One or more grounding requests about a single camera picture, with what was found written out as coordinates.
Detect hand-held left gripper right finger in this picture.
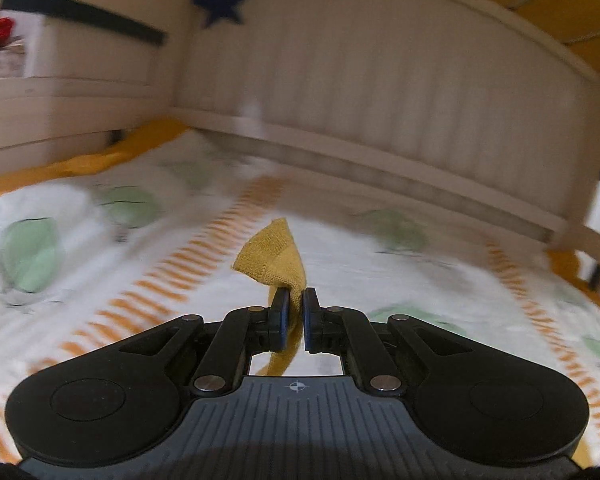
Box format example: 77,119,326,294
302,287,487,397

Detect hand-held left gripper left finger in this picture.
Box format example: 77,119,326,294
114,287,292,398

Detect mustard yellow knit garment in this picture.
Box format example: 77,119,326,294
232,218,308,378

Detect white printed blanket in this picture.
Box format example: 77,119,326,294
0,127,600,476

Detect orange yellow bed sheet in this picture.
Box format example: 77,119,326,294
0,117,192,198

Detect dark blue star decoration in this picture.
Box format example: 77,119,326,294
192,0,252,29

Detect white box with black stripe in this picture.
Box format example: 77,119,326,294
0,0,169,111

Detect white slatted bed frame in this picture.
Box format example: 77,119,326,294
167,0,600,293

